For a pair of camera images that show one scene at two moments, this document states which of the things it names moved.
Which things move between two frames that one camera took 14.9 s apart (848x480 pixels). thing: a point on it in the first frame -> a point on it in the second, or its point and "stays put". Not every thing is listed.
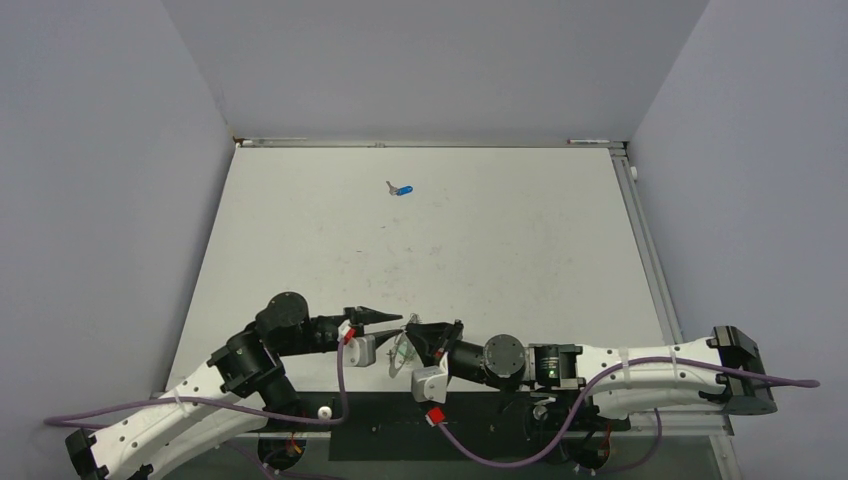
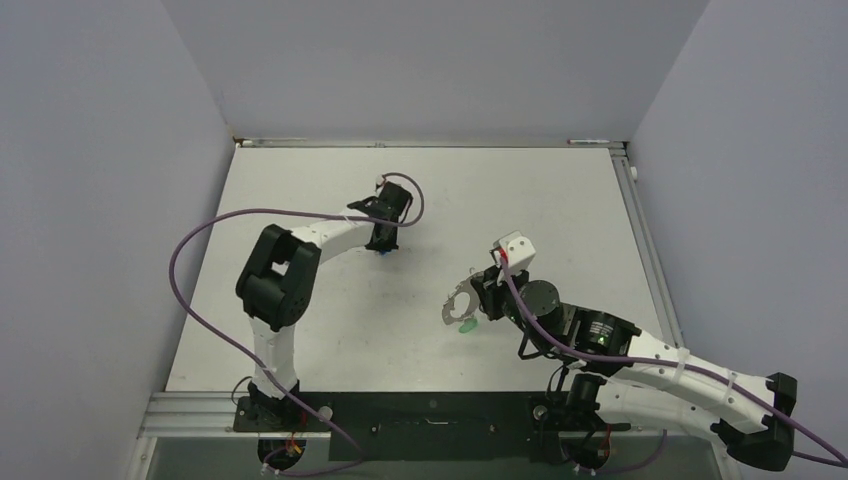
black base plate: [397, 428] stays put
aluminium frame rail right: [655, 268] stays put
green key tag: [405, 349] -> [467, 325]
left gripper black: [364, 316] -> [388, 245]
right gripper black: [427, 336] -> [491, 290]
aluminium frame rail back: [249, 142] stays put
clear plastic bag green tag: [403, 351] -> [464, 287]
